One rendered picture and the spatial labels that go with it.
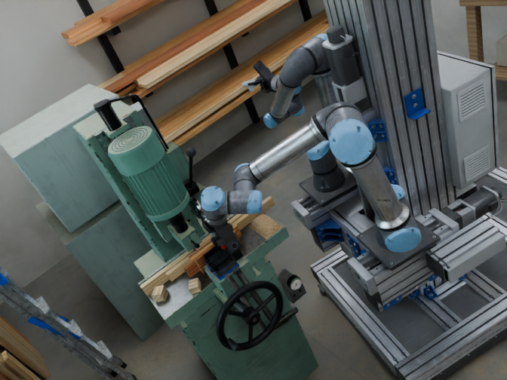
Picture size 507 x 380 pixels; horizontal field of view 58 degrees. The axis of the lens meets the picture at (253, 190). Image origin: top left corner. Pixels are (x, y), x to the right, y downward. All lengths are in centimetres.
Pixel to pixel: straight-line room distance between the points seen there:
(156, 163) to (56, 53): 238
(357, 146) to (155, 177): 70
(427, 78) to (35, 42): 286
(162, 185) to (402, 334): 130
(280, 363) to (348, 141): 131
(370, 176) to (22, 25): 296
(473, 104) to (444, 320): 97
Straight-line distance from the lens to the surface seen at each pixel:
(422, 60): 176
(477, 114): 197
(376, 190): 145
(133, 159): 158
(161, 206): 168
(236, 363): 215
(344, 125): 132
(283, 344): 226
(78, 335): 264
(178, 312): 182
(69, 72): 392
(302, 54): 188
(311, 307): 277
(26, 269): 428
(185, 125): 380
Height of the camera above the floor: 212
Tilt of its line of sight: 34 degrees down
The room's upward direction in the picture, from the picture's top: 24 degrees counter-clockwise
